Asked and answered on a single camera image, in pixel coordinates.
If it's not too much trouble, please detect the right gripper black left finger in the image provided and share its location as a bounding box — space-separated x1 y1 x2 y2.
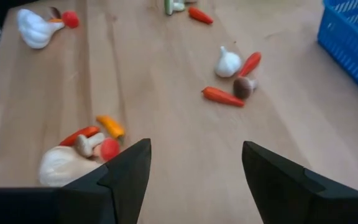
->
0 138 152 224

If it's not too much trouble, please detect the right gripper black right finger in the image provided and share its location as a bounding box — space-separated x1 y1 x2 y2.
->
242 141 358 224

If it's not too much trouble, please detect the beige toy mushroom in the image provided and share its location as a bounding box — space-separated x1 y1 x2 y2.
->
74 132 106 158

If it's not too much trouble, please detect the large cream toy garlic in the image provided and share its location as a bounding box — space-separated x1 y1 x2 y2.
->
38 145 104 188

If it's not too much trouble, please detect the orange toy chili pepper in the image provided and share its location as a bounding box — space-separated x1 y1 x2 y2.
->
96 114 126 140

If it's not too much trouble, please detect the red toy chili pepper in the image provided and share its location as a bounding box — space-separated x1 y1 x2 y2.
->
237 51 262 78
201 86 246 108
59 125 101 147
187 6 214 26

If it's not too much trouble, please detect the brown-capped toy mushroom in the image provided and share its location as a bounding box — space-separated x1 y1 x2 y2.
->
48 6 62 19
232 76 259 100

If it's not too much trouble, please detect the small white toy garlic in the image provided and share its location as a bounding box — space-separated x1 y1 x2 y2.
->
214 45 243 78

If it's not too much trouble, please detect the large white toy garlic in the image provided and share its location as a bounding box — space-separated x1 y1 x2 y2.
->
16 8 65 50

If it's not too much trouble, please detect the pale green toy mushroom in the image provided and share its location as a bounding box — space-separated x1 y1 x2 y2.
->
163 0 186 16

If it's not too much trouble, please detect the blue plastic basket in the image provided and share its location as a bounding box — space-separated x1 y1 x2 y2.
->
317 0 358 104

